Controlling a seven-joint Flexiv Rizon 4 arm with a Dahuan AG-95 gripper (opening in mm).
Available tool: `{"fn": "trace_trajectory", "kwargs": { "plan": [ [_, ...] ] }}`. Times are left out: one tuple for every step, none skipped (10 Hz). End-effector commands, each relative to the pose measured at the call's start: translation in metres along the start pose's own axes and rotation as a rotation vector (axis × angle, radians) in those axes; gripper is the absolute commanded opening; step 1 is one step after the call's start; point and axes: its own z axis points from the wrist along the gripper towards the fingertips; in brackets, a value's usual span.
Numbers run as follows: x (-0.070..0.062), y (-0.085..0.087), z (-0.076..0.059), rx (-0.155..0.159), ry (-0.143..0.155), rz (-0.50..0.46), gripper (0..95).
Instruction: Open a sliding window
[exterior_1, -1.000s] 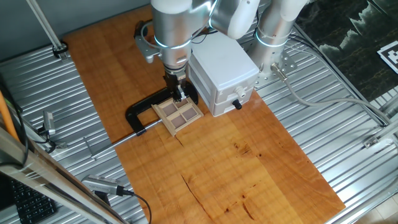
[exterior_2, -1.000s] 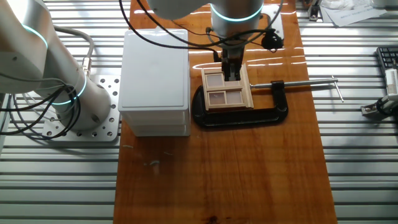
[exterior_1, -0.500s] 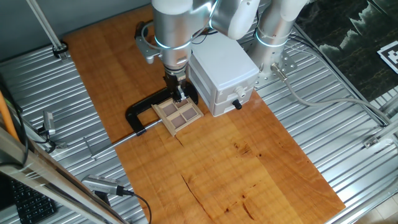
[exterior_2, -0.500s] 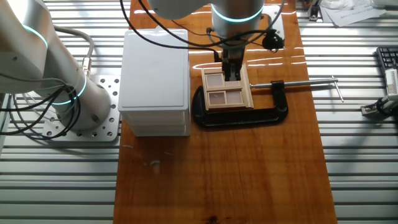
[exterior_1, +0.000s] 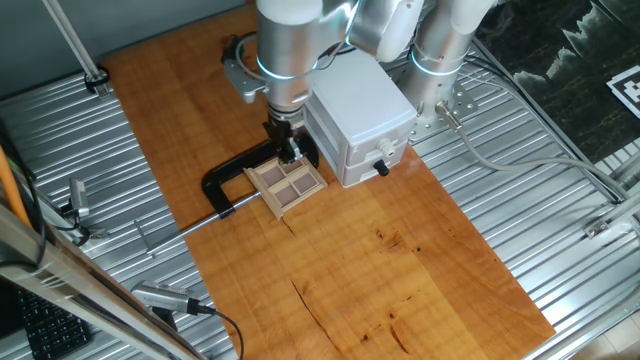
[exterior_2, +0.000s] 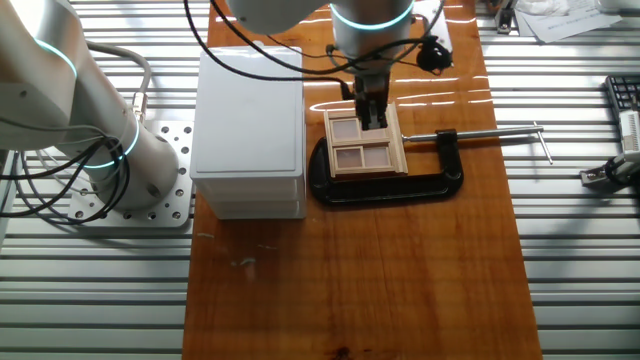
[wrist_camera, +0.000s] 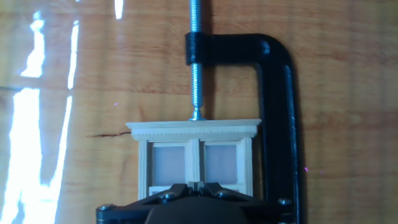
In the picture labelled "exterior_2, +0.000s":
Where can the small camera on stand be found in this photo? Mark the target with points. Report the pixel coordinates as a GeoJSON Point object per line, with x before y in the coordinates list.
{"type": "Point", "coordinates": [597, 174]}

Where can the silver depth camera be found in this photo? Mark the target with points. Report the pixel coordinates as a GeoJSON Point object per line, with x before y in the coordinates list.
{"type": "Point", "coordinates": [631, 131]}

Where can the black C-clamp with silver screw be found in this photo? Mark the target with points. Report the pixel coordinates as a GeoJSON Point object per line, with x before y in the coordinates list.
{"type": "Point", "coordinates": [380, 192]}

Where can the brown wooden board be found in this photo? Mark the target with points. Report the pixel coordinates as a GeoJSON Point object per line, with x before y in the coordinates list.
{"type": "Point", "coordinates": [350, 280]}

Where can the grey metal bracket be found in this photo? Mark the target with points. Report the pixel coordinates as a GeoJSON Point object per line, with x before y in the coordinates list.
{"type": "Point", "coordinates": [504, 17]}

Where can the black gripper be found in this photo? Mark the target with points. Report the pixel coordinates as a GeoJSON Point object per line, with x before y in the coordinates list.
{"type": "Point", "coordinates": [372, 87]}

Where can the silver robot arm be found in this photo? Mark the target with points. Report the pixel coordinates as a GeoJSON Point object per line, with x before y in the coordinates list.
{"type": "Point", "coordinates": [50, 75]}

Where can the black keyboard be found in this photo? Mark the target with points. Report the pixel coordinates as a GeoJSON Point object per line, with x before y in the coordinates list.
{"type": "Point", "coordinates": [624, 92]}

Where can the wrist camera with silver bracket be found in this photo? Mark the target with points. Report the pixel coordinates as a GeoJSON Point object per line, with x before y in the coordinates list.
{"type": "Point", "coordinates": [432, 56]}

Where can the small wooden compartment box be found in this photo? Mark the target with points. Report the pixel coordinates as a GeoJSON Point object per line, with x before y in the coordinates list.
{"type": "Point", "coordinates": [346, 172]}

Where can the white control box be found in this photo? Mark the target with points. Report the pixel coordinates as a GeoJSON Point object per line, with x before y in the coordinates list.
{"type": "Point", "coordinates": [247, 125]}

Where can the white paper sheets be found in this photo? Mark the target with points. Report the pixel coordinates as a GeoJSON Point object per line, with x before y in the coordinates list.
{"type": "Point", "coordinates": [565, 20]}

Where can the perforated aluminium base plate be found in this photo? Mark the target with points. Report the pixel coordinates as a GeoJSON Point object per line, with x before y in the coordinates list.
{"type": "Point", "coordinates": [170, 212]}

